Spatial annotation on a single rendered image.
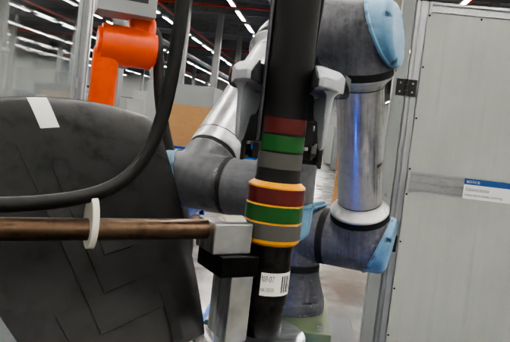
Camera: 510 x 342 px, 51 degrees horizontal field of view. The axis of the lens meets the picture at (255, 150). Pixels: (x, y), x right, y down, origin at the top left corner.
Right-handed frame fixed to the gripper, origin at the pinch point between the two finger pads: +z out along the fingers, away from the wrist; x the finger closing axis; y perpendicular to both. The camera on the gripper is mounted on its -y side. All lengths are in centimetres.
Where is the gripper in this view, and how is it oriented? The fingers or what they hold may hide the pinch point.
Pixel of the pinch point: (286, 69)
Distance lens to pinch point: 37.7
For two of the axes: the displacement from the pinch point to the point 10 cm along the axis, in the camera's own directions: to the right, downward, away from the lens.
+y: -1.2, 9.9, 0.4
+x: -9.9, -1.2, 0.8
